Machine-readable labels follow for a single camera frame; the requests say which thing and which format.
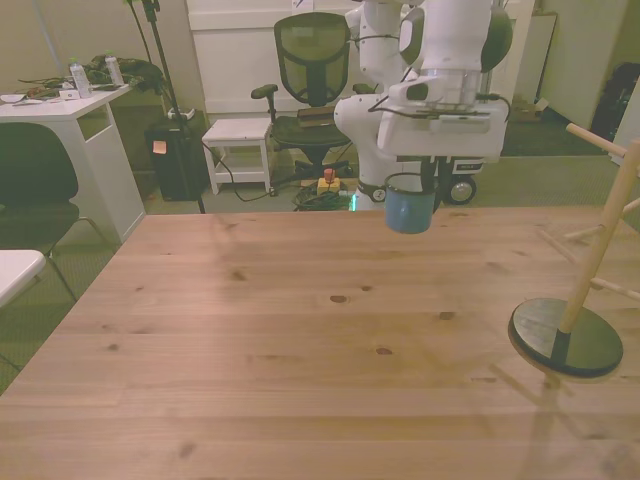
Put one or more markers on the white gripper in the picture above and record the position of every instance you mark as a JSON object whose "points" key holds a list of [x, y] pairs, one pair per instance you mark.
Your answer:
{"points": [[440, 137]]}

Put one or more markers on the blue enamel mug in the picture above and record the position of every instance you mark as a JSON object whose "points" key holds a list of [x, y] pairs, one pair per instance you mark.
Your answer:
{"points": [[407, 215]]}

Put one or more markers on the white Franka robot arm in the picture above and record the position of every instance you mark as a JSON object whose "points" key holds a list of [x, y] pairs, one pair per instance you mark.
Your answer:
{"points": [[450, 35]]}

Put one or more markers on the wooden mug tree black base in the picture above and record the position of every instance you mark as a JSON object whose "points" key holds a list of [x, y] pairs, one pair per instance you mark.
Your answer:
{"points": [[535, 330]]}

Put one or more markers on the yellow emergency stop button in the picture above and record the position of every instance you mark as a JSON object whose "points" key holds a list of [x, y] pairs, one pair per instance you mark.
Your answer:
{"points": [[329, 182]]}

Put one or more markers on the cardboard box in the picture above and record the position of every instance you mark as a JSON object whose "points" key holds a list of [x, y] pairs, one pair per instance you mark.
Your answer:
{"points": [[529, 111]]}

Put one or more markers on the dark floor mat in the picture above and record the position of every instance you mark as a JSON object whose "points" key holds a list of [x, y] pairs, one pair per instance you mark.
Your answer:
{"points": [[550, 140]]}

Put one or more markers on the brown flat box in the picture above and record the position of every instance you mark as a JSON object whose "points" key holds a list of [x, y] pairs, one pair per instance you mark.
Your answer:
{"points": [[316, 116]]}

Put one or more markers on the black mesh office chair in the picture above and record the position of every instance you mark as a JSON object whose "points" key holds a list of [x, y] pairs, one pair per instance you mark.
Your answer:
{"points": [[314, 85]]}

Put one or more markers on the white leaning board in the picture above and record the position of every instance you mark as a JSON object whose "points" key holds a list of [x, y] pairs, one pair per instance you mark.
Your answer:
{"points": [[535, 55]]}

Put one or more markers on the black bag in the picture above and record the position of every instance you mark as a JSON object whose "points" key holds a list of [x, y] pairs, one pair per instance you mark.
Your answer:
{"points": [[617, 100]]}

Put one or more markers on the white wooden stool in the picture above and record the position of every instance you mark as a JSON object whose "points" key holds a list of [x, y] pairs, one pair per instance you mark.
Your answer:
{"points": [[235, 130]]}

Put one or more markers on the black computer tower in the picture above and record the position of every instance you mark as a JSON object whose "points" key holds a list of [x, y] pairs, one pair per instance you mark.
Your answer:
{"points": [[175, 170]]}

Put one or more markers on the orange sticky note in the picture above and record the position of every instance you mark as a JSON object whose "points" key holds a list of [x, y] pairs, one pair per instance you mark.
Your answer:
{"points": [[159, 147]]}

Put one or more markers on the black tripod stand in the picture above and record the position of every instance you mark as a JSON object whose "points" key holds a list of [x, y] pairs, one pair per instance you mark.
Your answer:
{"points": [[163, 60]]}

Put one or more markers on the camouflage cloth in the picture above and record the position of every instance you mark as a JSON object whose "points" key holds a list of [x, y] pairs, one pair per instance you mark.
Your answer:
{"points": [[135, 72]]}

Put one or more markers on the white desk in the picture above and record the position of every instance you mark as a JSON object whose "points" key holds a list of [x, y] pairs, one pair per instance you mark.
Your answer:
{"points": [[100, 150]]}

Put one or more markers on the clear plastic bottle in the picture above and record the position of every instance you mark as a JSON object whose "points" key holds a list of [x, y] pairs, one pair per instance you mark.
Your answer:
{"points": [[114, 70], [80, 80]]}

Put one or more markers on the small white box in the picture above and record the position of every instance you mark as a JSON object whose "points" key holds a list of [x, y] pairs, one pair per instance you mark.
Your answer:
{"points": [[69, 93]]}

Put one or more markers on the black plastic chair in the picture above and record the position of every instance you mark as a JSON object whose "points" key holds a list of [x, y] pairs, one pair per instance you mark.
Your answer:
{"points": [[35, 170]]}

